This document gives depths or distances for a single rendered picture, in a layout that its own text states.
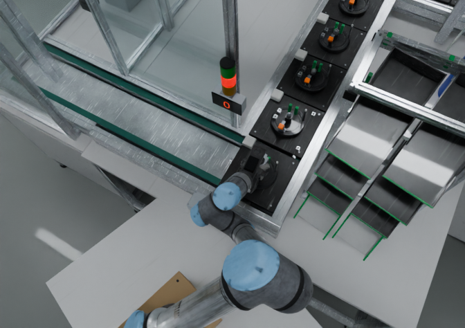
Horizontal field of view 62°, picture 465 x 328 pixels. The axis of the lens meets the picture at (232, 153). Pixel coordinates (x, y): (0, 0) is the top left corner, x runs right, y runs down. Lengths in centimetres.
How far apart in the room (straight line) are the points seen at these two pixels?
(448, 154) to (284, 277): 48
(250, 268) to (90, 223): 191
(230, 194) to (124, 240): 64
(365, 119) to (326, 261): 74
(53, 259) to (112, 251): 108
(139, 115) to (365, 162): 109
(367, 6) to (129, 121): 124
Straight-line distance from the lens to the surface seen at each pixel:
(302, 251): 159
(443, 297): 267
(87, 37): 222
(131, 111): 181
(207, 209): 121
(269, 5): 221
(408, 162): 103
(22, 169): 301
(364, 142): 101
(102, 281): 165
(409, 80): 105
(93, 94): 192
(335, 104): 176
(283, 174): 155
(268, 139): 161
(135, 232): 165
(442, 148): 104
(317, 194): 130
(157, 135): 172
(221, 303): 96
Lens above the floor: 241
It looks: 65 degrees down
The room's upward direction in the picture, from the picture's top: 4 degrees counter-clockwise
